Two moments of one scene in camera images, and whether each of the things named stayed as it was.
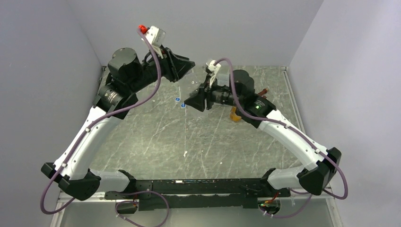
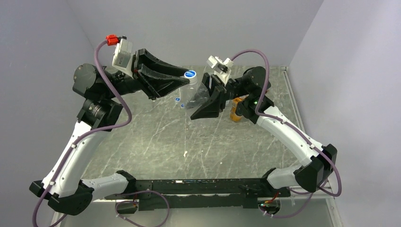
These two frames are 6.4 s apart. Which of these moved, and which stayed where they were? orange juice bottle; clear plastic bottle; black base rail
Moved: clear plastic bottle
Stayed: orange juice bottle; black base rail
